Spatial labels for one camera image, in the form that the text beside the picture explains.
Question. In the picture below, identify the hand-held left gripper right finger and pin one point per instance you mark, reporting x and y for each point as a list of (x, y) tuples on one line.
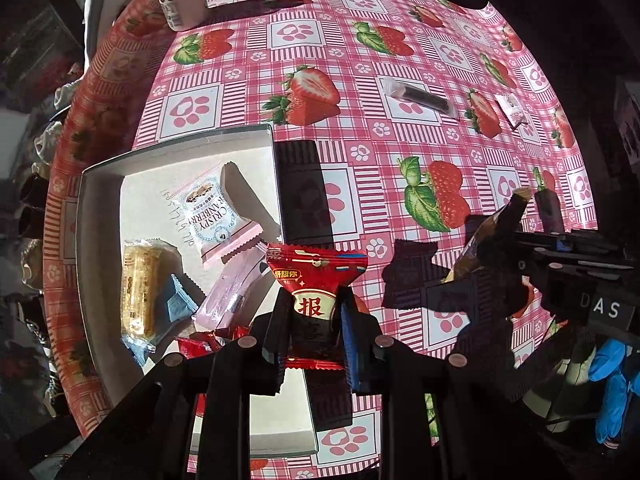
[(357, 355)]

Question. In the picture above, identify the small red snack packet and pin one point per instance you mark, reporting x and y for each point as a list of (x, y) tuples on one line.
[(230, 334)]

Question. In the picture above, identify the plain red snack packet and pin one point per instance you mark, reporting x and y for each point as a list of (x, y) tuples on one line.
[(197, 349)]

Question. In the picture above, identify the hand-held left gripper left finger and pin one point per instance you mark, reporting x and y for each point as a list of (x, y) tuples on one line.
[(275, 340)]

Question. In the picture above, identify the clear wrapped dark bar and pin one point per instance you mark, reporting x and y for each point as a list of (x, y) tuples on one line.
[(425, 100)]

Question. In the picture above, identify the clear yellow cookie packet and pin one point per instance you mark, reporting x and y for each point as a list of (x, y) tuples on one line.
[(142, 290)]

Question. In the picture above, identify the white cardboard box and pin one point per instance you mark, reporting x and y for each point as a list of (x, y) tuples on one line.
[(150, 170)]

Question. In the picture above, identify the red snack packet gold print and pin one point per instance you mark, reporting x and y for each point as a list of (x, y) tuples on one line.
[(312, 280)]

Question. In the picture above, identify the pink strawberry checked tablecloth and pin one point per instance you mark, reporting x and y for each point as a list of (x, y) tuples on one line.
[(350, 125)]

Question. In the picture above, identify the person's right hand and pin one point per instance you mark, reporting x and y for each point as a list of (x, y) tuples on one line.
[(612, 385)]

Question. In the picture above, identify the blue snack packet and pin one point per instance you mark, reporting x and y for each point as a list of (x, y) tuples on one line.
[(177, 305)]

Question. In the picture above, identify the small white snack packet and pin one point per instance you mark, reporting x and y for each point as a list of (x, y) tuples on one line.
[(512, 110)]

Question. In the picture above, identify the white crumpled cloth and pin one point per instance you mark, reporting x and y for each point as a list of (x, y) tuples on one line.
[(47, 142)]

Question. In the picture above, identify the white rounded chair back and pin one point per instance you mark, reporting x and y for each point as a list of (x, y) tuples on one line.
[(100, 5)]

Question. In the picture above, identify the white and pink biscuit packet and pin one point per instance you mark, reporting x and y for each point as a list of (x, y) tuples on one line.
[(210, 210)]

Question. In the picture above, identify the cream and gold snack packet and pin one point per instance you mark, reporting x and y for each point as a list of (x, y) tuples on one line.
[(492, 225)]

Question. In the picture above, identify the pink snack packet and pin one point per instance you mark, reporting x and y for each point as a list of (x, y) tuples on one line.
[(225, 295)]

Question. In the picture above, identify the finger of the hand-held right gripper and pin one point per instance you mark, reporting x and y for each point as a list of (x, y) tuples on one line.
[(560, 236), (575, 256)]

